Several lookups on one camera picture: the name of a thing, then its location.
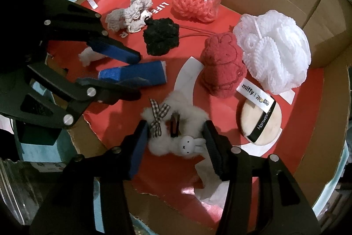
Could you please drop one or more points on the white mesh bath pouf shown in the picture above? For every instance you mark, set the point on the white mesh bath pouf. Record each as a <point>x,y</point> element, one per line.
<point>275,49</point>

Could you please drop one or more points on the black fluffy pompom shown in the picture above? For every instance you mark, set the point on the black fluffy pompom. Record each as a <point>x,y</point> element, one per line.
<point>160,36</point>

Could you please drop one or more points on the teal plush table cover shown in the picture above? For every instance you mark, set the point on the teal plush table cover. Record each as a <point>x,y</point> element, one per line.
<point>61,151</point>

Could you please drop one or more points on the blue sponge pack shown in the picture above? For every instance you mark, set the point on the blue sponge pack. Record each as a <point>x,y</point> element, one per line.
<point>142,74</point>

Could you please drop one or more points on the white fluffy bunny clip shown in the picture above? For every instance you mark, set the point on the white fluffy bunny clip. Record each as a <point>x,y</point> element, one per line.
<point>175,126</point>

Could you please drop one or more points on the red cardboard box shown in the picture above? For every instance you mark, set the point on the red cardboard box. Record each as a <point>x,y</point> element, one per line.
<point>314,125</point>

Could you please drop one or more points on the small white cotton roll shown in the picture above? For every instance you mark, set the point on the small white cotton roll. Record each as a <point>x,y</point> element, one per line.
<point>87,56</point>

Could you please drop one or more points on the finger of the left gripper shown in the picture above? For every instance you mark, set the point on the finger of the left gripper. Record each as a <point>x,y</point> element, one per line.
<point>67,21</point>
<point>21,102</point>

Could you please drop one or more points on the beige powder puff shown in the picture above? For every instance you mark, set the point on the beige powder puff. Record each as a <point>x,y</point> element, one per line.
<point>258,127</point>

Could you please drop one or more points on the cream crochet scrunchie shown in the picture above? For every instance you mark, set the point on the cream crochet scrunchie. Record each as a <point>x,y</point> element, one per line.
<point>131,18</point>

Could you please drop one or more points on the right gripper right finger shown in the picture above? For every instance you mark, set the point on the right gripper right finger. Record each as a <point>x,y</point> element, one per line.
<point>282,206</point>

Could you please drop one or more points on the large jar dark contents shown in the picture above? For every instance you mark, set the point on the large jar dark contents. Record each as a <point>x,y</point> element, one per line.
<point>20,190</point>

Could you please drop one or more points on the white translucent pouch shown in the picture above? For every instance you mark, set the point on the white translucent pouch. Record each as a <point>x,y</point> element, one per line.
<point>214,191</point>

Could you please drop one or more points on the red bunny sponge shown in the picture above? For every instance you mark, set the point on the red bunny sponge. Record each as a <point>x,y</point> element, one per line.
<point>221,70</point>

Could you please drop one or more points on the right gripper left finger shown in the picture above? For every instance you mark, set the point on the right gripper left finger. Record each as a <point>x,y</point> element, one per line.
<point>69,206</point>

